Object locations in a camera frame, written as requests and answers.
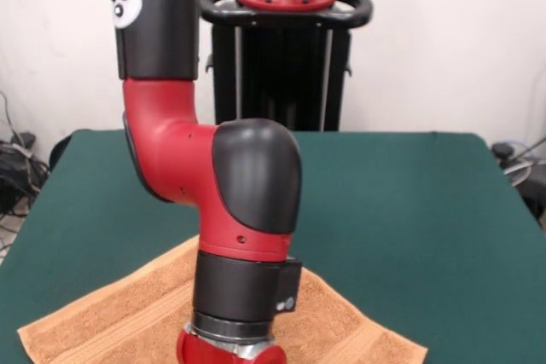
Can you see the tan terry towel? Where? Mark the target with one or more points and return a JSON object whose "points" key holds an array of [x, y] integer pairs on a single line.
{"points": [[128, 317]]}

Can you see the dark green table cloth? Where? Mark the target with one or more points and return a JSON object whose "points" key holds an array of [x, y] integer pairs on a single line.
{"points": [[405, 210]]}

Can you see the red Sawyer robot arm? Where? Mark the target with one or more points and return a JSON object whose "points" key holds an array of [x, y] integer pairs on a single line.
{"points": [[179, 146]]}

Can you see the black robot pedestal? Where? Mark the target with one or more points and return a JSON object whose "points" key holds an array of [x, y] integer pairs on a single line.
{"points": [[277, 61]]}

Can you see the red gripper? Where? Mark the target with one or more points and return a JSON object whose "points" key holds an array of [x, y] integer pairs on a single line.
{"points": [[200, 349]]}

